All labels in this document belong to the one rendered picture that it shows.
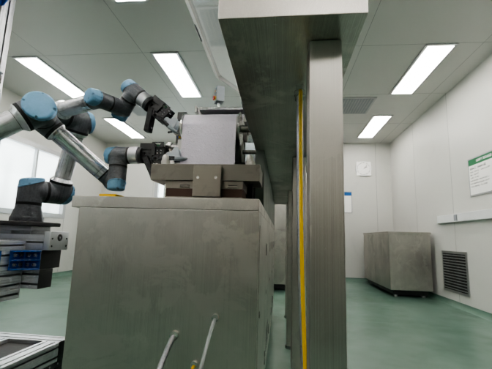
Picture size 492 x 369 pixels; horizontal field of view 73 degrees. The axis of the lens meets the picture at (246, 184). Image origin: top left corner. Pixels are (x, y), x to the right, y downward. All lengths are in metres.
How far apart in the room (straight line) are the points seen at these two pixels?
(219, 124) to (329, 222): 0.96
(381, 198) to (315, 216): 6.68
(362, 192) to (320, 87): 6.56
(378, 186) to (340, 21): 6.69
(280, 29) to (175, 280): 0.82
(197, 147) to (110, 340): 0.78
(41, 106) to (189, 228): 0.76
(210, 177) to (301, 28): 0.67
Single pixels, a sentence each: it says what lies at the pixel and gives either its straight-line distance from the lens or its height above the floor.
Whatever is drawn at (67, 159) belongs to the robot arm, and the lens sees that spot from 2.03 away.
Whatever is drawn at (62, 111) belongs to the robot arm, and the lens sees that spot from 1.87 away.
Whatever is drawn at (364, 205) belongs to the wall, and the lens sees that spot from 7.14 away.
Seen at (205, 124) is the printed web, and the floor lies 1.25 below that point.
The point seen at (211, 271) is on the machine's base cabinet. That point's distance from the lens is 1.11.
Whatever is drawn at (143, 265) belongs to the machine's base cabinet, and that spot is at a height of 0.67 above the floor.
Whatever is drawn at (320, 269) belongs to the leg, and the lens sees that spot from 0.58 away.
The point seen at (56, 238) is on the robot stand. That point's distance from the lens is 1.90.
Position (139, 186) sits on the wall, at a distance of 7.65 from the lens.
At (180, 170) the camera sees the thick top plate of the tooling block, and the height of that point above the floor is 1.00.
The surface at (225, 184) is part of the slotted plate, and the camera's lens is 1.19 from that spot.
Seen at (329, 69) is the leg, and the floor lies 1.08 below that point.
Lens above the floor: 0.77
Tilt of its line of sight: 9 degrees up
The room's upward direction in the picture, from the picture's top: 2 degrees clockwise
